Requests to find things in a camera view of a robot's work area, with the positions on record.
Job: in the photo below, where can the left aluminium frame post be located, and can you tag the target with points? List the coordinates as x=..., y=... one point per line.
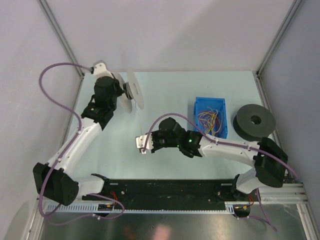
x=49, y=15

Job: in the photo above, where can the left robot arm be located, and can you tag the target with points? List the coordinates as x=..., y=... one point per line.
x=54, y=179

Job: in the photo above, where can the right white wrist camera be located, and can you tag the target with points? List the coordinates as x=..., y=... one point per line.
x=143, y=142

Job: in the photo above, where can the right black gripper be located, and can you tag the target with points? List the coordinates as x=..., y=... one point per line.
x=155, y=147

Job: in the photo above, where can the white cable spool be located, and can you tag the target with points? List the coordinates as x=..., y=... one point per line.
x=132, y=91

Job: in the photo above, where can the blue plastic bin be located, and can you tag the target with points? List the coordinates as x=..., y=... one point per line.
x=210, y=116

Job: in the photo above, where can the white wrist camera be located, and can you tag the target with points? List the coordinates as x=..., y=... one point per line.
x=143, y=142
x=100, y=70

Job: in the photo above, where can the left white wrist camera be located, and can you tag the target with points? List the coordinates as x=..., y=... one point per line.
x=100, y=70

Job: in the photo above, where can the dark grey cable spool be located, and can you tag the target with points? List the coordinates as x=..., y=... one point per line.
x=253, y=122

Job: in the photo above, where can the aluminium frame post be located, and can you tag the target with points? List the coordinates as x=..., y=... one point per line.
x=280, y=34
x=49, y=15

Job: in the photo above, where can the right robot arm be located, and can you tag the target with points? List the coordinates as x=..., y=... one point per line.
x=267, y=161

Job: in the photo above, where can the slotted grey cable duct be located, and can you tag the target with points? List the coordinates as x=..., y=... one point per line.
x=105, y=208

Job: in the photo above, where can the right aluminium frame post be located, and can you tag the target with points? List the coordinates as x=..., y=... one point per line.
x=280, y=34

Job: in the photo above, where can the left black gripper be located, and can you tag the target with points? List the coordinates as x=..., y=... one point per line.
x=119, y=91

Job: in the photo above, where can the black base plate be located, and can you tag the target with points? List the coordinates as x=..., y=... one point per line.
x=174, y=195

